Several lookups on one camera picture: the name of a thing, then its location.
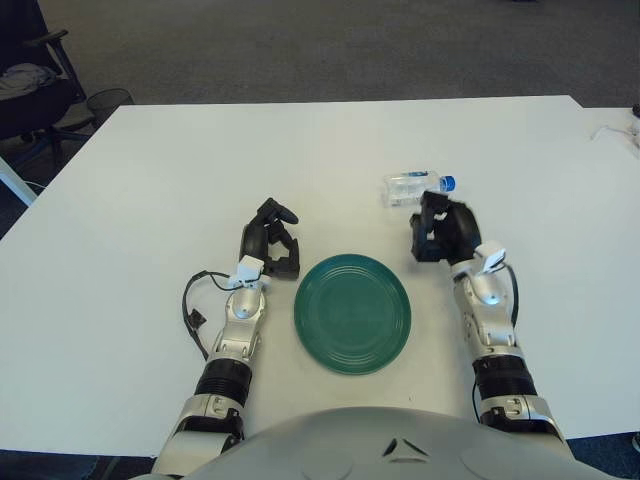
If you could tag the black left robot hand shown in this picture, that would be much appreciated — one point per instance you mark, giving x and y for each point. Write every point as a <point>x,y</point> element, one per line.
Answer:
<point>252,239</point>

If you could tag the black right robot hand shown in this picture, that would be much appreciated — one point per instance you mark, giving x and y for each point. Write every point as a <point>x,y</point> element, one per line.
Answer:
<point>457,230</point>

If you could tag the clear plastic bottle blue cap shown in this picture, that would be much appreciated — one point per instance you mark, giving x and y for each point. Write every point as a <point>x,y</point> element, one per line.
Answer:
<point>405,187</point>

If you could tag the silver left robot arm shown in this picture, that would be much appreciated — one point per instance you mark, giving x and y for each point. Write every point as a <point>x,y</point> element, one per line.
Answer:
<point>242,310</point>

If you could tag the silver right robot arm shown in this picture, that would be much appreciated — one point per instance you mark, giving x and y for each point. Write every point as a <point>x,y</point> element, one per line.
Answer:
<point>492,320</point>

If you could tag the green round plate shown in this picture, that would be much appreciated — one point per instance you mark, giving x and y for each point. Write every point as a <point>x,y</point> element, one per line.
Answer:
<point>352,315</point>

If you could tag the silver robot torso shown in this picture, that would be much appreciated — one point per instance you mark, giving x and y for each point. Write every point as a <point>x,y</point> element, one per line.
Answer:
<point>350,445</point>

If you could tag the white table leg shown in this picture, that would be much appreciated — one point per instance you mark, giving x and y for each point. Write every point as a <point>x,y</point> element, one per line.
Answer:
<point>17,182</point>

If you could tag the black office chair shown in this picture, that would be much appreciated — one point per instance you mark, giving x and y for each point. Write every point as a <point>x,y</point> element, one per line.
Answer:
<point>35,110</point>

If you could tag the grey cloth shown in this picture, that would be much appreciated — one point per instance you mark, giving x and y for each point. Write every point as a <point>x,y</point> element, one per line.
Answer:
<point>22,80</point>

